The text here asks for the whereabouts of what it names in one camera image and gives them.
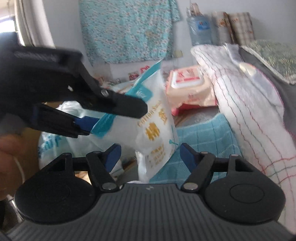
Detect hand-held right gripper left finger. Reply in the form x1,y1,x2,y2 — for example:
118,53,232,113
45,143,122,192

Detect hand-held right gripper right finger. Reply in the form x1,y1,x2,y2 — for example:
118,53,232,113
179,142,255,192

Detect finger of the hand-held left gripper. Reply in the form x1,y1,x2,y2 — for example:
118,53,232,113
79,65,149,119
33,104,101,139

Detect white teal cotton swab bag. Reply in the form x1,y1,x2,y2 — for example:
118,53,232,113
91,60,180,184

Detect cardboard box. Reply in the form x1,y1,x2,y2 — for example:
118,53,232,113
7,101,61,202

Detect teal checked towel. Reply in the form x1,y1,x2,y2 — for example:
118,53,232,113
150,113,244,184

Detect white printed plastic bag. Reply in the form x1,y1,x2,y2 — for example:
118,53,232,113
38,100,126,175

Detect pink wet wipes pack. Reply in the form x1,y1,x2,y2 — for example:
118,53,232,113
165,66,218,117

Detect white towel with coloured lines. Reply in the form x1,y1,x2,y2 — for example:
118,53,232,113
191,43,296,209

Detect blue water jug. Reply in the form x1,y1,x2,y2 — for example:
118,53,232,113
186,13,213,47

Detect small white tag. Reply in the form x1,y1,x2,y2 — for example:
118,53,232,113
239,62,256,76

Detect grey quilt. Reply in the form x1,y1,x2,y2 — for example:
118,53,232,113
239,45,296,140

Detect floral paper roll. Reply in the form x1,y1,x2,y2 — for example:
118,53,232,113
211,11,234,46

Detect green floral pillow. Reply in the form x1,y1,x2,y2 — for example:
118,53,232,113
245,39,296,84

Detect teal floral wall cloth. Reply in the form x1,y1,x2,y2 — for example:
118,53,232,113
78,0,181,65

